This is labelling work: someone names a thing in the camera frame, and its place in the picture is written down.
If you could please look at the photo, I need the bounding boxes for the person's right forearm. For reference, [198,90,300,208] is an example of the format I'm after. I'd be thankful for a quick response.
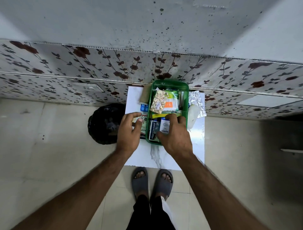
[176,149,270,230]

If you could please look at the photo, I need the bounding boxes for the off-white gauze bandage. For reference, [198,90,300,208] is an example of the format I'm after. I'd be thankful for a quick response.
[187,104,202,130]

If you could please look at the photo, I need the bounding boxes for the black bin bag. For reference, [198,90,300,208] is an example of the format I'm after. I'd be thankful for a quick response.
[87,103,127,145]

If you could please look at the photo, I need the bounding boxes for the green yellow cotton swab packet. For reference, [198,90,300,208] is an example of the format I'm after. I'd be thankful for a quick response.
[151,89,183,119]

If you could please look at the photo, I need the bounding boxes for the person's right hand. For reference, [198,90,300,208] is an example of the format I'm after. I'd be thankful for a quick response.
[156,113,193,160]

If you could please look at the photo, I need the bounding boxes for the person's left forearm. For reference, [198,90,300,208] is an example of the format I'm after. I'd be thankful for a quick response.
[9,147,133,230]

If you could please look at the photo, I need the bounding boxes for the black trousers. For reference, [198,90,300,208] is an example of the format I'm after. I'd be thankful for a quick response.
[127,194,175,230]

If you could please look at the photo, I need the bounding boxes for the gold capsule blister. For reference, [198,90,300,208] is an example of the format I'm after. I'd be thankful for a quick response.
[150,89,169,115]

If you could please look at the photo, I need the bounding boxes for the white marble side table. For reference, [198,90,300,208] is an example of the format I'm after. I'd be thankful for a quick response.
[125,86,206,171]

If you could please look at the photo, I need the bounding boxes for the small white green medicine box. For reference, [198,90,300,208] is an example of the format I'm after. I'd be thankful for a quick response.
[159,117,171,136]

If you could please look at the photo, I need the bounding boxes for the white wall switch plate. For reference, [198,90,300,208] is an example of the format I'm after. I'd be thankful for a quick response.
[75,83,104,93]

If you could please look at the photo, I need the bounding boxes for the grey slipper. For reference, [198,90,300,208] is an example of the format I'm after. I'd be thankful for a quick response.
[151,168,174,201]
[131,167,150,201]

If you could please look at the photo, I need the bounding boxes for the large silver foil blister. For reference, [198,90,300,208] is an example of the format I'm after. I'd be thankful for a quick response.
[188,90,207,119]

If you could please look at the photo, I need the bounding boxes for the person's left hand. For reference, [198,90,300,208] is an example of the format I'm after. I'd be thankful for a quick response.
[116,112,144,154]

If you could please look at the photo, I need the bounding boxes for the green plastic tray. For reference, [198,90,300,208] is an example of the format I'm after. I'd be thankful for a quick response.
[145,79,190,145]

